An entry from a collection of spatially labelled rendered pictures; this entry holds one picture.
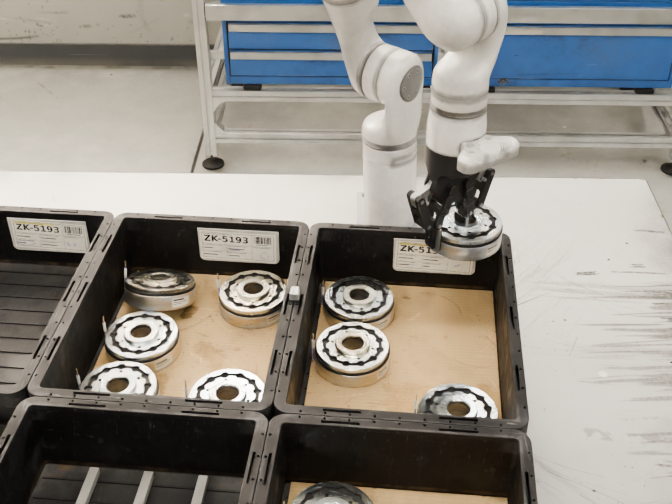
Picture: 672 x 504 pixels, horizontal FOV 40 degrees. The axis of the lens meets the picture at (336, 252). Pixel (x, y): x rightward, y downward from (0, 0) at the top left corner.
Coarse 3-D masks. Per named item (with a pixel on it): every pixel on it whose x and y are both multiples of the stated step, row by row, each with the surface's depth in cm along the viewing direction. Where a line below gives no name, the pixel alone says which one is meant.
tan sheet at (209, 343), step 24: (216, 288) 143; (120, 312) 138; (168, 312) 138; (192, 312) 138; (216, 312) 138; (192, 336) 134; (216, 336) 134; (240, 336) 134; (264, 336) 134; (192, 360) 130; (216, 360) 130; (240, 360) 130; (264, 360) 130; (168, 384) 126; (192, 384) 126
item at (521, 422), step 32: (320, 224) 139; (352, 224) 139; (512, 256) 133; (512, 288) 127; (512, 320) 123; (288, 352) 116; (512, 352) 116; (288, 384) 112; (352, 416) 107; (384, 416) 107; (416, 416) 107; (448, 416) 107
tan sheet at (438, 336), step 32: (416, 288) 143; (448, 288) 143; (320, 320) 137; (416, 320) 137; (448, 320) 137; (480, 320) 137; (416, 352) 131; (448, 352) 131; (480, 352) 131; (320, 384) 126; (384, 384) 126; (416, 384) 126; (480, 384) 126
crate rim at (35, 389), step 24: (120, 216) 141; (144, 216) 141; (168, 216) 141; (192, 216) 141; (96, 264) 131; (288, 288) 127; (72, 312) 123; (288, 312) 123; (48, 360) 115; (264, 384) 112; (216, 408) 108; (240, 408) 108; (264, 408) 108
